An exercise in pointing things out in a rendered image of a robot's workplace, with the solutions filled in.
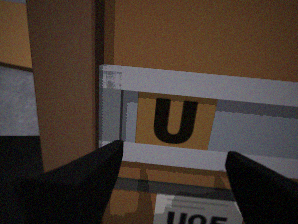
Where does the tan flat rectangular board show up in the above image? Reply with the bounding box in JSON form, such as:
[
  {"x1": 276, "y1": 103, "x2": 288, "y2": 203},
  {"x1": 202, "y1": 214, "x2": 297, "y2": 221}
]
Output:
[{"x1": 0, "y1": 0, "x2": 33, "y2": 72}]

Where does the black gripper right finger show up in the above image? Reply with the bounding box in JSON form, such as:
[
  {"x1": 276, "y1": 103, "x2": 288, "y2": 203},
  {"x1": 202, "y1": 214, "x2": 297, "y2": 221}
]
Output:
[{"x1": 225, "y1": 151, "x2": 298, "y2": 224}]

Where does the white paper ticket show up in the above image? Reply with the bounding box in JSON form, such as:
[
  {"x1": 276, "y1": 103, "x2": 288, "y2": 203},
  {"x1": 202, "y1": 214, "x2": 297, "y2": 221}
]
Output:
[{"x1": 153, "y1": 194, "x2": 243, "y2": 224}]

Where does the tan cardboard letter tile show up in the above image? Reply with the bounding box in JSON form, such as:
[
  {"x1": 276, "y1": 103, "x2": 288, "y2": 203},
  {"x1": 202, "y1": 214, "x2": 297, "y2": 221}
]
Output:
[{"x1": 135, "y1": 91, "x2": 218, "y2": 150}]

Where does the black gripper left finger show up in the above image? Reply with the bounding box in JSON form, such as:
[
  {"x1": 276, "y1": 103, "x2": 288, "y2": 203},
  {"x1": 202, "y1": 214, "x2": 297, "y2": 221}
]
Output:
[{"x1": 0, "y1": 140, "x2": 124, "y2": 224}]

